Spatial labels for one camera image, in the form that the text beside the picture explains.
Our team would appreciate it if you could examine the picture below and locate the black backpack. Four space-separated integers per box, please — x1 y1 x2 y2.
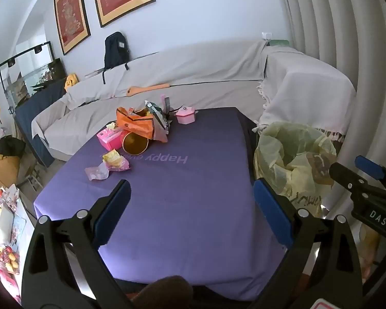
102 31 131 84

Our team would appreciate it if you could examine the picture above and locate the glass aquarium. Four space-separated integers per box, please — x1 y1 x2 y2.
0 41 66 108

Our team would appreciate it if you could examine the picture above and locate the wooden back scratcher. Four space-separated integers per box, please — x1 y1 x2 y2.
128 83 171 97

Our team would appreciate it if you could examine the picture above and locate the brown bag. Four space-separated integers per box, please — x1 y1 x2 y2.
0 153 21 190

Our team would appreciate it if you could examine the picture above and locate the pink hexagonal box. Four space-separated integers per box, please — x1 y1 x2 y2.
175 106 197 125

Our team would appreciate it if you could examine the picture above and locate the pink tissue box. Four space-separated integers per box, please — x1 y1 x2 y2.
96 121 126 150

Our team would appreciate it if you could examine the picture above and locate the dark blue blanket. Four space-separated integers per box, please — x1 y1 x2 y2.
14 79 68 168

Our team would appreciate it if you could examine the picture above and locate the orange bag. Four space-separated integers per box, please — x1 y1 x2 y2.
116 106 156 140

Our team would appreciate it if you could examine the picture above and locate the white fringed blanket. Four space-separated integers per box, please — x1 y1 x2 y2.
252 46 357 142

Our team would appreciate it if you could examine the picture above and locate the red gold paper canister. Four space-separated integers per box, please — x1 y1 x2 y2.
121 130 150 156

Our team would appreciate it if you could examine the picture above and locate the colourful clear snack bag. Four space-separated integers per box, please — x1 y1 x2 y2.
151 109 172 144

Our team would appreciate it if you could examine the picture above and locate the green white carton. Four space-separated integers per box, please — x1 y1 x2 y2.
144 100 161 115

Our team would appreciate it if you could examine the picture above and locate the pink clear wrapper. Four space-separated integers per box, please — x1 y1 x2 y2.
84 162 110 181

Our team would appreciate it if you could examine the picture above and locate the purple tablecloth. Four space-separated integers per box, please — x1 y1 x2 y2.
34 107 296 301

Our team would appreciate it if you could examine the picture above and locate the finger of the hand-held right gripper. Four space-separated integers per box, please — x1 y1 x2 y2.
329 162 374 198
355 155 386 194

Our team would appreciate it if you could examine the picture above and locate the grey covered sofa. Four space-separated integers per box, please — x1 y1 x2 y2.
30 40 357 161

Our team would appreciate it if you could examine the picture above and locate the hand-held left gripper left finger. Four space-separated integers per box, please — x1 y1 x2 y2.
21 178 132 309

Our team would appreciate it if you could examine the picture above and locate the black cloth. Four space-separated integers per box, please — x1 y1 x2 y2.
0 136 26 158

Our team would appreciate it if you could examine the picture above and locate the grey curtain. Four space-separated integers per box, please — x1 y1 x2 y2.
275 0 386 219

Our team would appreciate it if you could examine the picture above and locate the trash bin with yellow bag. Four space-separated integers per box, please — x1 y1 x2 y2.
253 122 338 219

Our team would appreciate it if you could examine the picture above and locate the yellow crumpled wrapper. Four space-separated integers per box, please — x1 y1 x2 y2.
102 149 131 170

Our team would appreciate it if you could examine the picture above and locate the pile of snack packets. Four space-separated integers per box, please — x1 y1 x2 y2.
0 183 36 297

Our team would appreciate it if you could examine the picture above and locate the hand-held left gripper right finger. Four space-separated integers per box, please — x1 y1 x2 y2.
252 178 364 309

